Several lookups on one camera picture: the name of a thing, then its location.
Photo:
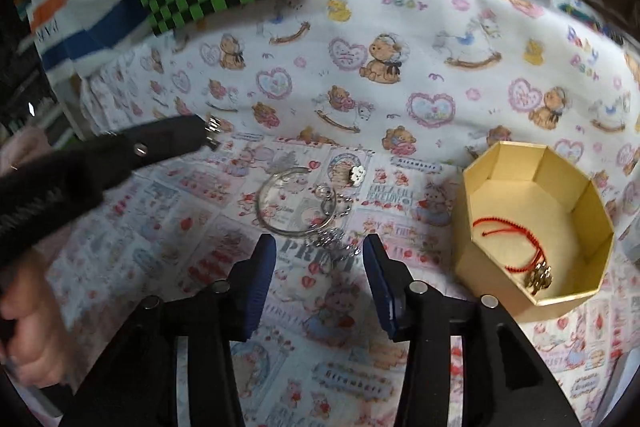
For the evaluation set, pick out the pink cloth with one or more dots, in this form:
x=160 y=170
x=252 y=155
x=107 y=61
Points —
x=22 y=149

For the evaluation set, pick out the colourful pen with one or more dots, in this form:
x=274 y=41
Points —
x=585 y=17

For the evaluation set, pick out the large silver bangle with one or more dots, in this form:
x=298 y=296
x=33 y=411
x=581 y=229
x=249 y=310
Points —
x=260 y=202

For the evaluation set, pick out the person's left hand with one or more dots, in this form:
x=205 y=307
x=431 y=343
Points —
x=37 y=322

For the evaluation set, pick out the gold octagonal box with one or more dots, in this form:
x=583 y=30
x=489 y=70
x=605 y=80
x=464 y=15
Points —
x=575 y=237

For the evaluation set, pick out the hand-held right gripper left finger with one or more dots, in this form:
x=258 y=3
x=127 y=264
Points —
x=261 y=277

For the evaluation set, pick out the white flower charm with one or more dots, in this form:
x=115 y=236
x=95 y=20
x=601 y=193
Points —
x=356 y=175

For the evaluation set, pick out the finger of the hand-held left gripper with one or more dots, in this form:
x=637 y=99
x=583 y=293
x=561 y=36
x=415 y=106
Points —
x=170 y=139

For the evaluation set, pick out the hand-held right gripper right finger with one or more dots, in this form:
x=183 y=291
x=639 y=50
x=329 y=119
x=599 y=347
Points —
x=379 y=287

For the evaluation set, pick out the gold charm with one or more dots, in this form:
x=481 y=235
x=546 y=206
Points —
x=539 y=279

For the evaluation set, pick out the small silver metal piece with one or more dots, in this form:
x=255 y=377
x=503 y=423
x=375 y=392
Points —
x=214 y=129

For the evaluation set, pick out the white bear print cloth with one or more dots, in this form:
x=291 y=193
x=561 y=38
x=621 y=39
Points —
x=400 y=72

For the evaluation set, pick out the patchwork print cloth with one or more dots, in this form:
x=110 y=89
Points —
x=165 y=257

